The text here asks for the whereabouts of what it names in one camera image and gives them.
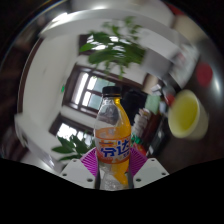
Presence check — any flat round red coaster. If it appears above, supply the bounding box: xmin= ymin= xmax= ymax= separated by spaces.
xmin=195 ymin=62 xmax=214 ymax=88

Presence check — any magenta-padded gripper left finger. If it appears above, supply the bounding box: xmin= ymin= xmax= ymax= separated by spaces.
xmin=59 ymin=148 xmax=99 ymax=190

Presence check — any light green pad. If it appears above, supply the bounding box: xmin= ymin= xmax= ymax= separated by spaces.
xmin=144 ymin=94 xmax=161 ymax=114

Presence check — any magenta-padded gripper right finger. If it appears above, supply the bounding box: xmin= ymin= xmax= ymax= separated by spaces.
xmin=128 ymin=147 xmax=170 ymax=190

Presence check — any leafy plant in white pot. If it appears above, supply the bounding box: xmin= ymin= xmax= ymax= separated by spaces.
xmin=51 ymin=133 xmax=98 ymax=163
xmin=79 ymin=15 xmax=174 ymax=80

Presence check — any yellow-green cup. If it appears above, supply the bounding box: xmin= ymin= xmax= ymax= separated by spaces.
xmin=167 ymin=89 xmax=210 ymax=140

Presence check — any dark wooden double door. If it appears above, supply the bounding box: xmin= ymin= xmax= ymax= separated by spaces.
xmin=63 ymin=64 xmax=141 ymax=118

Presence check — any orange soda plastic bottle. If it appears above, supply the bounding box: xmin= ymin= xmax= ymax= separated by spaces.
xmin=93 ymin=85 xmax=132 ymax=191

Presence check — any black chair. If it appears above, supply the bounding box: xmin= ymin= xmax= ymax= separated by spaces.
xmin=121 ymin=89 xmax=148 ymax=126

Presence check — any printed paper leaflet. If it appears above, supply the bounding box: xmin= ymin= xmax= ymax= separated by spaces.
xmin=169 ymin=46 xmax=199 ymax=88

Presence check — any dark-framed window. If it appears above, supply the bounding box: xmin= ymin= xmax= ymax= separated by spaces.
xmin=49 ymin=113 xmax=98 ymax=148

